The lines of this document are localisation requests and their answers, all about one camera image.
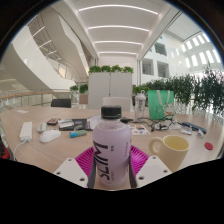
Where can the white cabinet with plants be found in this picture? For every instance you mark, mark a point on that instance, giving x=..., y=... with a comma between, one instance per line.
x=110, y=86

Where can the green printed tote bag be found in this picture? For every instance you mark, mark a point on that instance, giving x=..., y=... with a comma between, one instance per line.
x=160, y=105

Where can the pale yellow mug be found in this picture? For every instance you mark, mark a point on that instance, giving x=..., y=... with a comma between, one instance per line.
x=173, y=150

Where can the flat round red coaster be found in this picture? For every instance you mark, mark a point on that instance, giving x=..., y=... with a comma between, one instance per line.
x=208, y=146

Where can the small white device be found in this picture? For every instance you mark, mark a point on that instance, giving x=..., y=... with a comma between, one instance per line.
x=42, y=127

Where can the clear plastic water bottle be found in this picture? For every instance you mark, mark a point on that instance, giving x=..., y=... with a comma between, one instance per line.
x=140, y=106

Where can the white computer mouse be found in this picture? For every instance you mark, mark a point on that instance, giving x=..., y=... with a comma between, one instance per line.
x=50, y=136

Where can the laptop on red case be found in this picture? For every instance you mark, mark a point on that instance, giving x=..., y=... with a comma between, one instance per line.
x=4, y=151

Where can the white paper card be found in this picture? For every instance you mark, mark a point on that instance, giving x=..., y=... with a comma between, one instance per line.
x=186, y=131

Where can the pale purple black-capped drink bottle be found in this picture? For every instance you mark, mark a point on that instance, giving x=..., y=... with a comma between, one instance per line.
x=111, y=146

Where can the colourful sticker sheet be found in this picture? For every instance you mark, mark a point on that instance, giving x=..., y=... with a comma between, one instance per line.
x=139, y=129

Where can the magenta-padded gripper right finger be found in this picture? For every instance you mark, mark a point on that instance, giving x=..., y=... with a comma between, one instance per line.
x=150, y=168

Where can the turquoise marker pen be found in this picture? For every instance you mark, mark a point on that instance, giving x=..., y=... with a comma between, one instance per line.
x=78, y=133

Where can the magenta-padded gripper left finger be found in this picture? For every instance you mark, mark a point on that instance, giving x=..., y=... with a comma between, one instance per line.
x=71, y=170

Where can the green hedge plant row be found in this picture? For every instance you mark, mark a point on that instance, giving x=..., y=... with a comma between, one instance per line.
x=193, y=90

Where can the white office chair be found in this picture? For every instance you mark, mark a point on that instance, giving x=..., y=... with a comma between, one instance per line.
x=116, y=101

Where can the small red and black case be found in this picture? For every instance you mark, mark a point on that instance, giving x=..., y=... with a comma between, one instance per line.
x=52, y=121

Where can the black office chair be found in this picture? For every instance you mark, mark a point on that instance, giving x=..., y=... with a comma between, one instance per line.
x=61, y=103

